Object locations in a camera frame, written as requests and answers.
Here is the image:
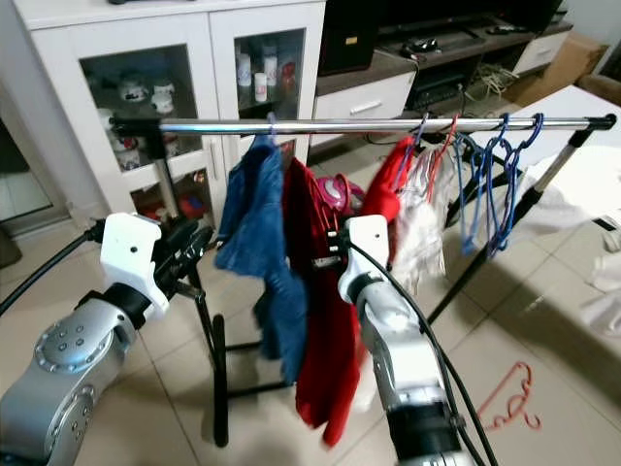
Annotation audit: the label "white striped garment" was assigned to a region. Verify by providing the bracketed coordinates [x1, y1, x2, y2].
[393, 146, 447, 297]

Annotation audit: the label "red hanger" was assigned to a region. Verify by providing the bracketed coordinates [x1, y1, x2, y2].
[432, 115, 467, 195]
[480, 362, 542, 431]

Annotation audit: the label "blue hanger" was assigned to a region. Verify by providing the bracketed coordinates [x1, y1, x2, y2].
[485, 112, 544, 253]
[456, 115, 510, 255]
[403, 115, 433, 185]

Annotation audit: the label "black television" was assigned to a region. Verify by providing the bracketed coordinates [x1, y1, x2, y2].
[374, 0, 564, 35]

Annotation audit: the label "white patched jeans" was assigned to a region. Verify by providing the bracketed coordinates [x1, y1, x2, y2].
[582, 257, 621, 336]

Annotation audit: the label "chrome and black clothes rack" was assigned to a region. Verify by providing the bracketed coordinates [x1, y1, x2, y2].
[109, 115, 619, 448]

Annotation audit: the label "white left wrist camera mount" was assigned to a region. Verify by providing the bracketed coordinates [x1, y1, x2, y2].
[99, 214, 171, 326]

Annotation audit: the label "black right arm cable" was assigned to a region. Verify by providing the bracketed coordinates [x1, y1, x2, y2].
[349, 243, 501, 466]

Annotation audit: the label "blue denim garment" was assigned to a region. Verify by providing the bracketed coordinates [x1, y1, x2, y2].
[215, 136, 307, 384]

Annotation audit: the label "plain red garment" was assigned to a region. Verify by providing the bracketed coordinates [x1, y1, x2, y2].
[369, 136, 416, 224]

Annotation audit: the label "red printed shirt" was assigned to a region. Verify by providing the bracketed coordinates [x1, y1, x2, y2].
[281, 155, 365, 448]

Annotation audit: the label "brown cardboard carton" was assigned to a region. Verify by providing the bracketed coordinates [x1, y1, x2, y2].
[505, 34, 621, 108]

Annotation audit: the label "grey television stand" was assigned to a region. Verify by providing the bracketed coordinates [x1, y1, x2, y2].
[315, 15, 572, 122]

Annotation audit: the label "black speaker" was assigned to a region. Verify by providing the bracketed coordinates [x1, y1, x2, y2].
[318, 0, 379, 77]

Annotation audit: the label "white teapot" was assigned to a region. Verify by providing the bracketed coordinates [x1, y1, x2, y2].
[121, 76, 153, 104]

